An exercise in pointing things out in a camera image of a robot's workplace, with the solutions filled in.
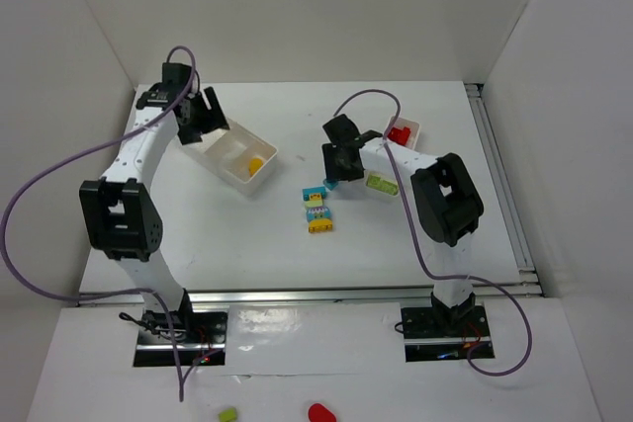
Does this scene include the teal square lego brick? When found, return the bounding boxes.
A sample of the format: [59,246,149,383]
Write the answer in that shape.
[323,179,339,191]

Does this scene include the light green lego brick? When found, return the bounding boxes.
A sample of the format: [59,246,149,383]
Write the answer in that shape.
[366,173,400,196]

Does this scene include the white divided container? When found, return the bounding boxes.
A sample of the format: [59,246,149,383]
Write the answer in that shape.
[181,119,278,197]
[361,116,421,203]

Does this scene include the teal and green lego stack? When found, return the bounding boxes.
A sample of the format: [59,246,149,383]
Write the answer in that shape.
[302,186,327,210]

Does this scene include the orange sun round lego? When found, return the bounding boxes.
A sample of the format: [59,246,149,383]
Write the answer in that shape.
[247,156,264,177]

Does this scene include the red lego brick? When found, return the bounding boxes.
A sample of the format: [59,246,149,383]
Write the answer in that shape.
[388,127,403,143]
[393,127,411,146]

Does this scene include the teal flower lego brick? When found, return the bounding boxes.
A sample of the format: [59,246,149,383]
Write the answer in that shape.
[306,206,331,222]

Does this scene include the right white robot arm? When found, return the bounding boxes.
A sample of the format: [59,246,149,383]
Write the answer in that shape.
[321,114,484,330]

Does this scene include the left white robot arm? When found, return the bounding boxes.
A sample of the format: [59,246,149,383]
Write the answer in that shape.
[79,61,229,334]

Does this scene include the red round piece foreground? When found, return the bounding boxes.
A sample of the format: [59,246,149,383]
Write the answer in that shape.
[308,403,337,422]

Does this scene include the green lego on foreground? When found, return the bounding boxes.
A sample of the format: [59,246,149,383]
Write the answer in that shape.
[218,407,238,422]

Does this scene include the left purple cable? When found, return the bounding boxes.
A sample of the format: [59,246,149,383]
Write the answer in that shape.
[0,45,201,402]

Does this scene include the aluminium rail front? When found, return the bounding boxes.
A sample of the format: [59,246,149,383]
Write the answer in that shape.
[78,284,446,316]

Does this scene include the aluminium rail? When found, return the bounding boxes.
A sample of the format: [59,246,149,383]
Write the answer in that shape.
[78,284,446,316]
[464,83,545,297]

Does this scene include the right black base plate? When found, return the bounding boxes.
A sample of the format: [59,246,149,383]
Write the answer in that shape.
[394,305,495,363]

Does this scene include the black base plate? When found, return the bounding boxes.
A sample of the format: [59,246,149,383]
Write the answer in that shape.
[127,310,228,368]
[394,305,495,363]

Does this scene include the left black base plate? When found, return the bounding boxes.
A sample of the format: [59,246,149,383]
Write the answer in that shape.
[127,310,228,368]

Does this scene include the aluminium rail right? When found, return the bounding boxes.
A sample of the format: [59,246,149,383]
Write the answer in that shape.
[464,83,545,297]

